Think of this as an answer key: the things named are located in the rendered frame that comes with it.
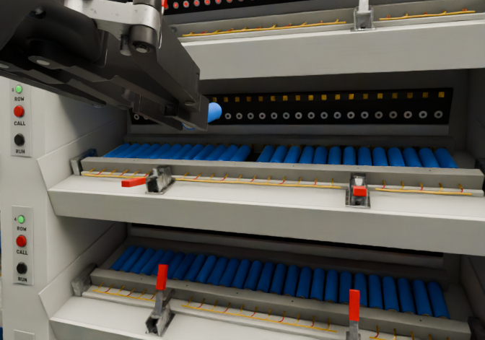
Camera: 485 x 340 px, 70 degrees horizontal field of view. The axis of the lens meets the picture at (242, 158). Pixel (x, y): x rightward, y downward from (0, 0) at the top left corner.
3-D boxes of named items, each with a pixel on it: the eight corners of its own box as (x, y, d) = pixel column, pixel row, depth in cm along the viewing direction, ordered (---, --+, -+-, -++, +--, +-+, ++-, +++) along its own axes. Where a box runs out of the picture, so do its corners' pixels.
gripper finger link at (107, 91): (5, 59, 16) (-20, 60, 16) (133, 118, 27) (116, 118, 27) (18, -20, 16) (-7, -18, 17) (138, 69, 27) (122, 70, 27)
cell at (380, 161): (385, 158, 51) (388, 177, 45) (371, 158, 52) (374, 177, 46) (385, 146, 50) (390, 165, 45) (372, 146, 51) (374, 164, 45)
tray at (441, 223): (517, 260, 36) (538, 178, 33) (55, 215, 54) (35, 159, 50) (463, 175, 54) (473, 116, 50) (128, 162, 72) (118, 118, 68)
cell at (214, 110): (203, 114, 38) (176, 124, 32) (210, 99, 38) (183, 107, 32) (217, 122, 38) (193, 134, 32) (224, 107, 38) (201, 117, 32)
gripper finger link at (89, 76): (30, -23, 16) (51, -29, 15) (172, 67, 26) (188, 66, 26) (18, 58, 16) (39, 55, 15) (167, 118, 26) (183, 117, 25)
